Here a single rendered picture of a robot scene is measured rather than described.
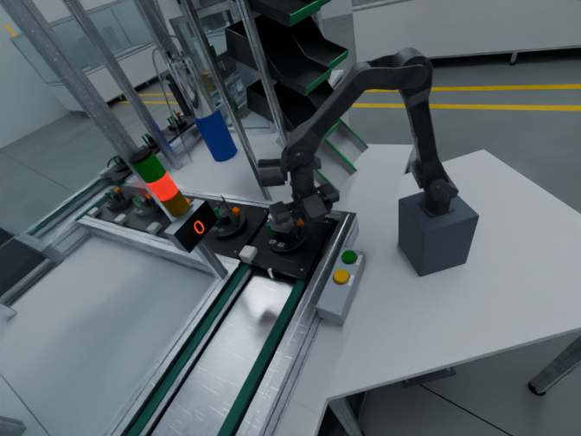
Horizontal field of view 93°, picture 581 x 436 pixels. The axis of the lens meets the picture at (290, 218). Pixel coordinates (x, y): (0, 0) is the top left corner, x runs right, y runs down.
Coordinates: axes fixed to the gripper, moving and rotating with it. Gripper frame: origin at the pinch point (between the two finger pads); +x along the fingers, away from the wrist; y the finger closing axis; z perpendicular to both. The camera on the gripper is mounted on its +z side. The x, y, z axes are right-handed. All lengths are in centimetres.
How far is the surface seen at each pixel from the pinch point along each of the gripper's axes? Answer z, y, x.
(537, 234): 29, 61, 14
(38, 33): -12, -36, -48
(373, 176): -26, 45, 22
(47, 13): -1090, -253, 41
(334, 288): 17.1, -0.8, 12.6
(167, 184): -6.2, -29.4, -19.7
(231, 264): -9.6, -24.2, 19.5
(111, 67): -121, -43, -18
